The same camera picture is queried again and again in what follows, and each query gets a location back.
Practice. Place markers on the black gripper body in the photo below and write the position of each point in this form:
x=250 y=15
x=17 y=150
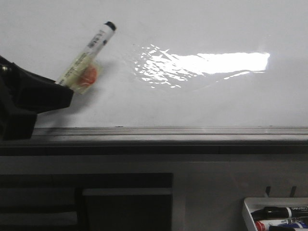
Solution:
x=15 y=123

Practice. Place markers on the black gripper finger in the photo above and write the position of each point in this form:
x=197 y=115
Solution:
x=39 y=94

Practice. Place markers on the white black-tipped whiteboard marker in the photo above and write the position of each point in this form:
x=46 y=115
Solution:
x=84 y=70

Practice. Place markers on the white whiteboard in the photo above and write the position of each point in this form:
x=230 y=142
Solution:
x=170 y=63

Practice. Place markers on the white marker tray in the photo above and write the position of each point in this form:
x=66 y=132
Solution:
x=252 y=204

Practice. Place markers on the left black tray hook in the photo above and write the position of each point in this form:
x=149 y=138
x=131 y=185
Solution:
x=267 y=191

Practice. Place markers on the black tray hook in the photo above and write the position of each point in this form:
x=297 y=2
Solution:
x=267 y=191
x=292 y=192

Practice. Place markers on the black marker in tray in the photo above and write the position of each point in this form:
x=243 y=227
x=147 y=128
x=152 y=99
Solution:
x=271 y=212

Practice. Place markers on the red marker in tray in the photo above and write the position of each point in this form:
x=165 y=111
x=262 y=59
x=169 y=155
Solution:
x=263 y=225

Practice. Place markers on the right black tray hook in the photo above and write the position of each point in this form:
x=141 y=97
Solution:
x=292 y=192

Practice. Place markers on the blue marker in tray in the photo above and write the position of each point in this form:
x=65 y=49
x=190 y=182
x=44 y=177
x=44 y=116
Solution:
x=290 y=227

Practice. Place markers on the grey aluminium whiteboard frame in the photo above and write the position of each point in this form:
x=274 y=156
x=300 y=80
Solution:
x=73 y=141

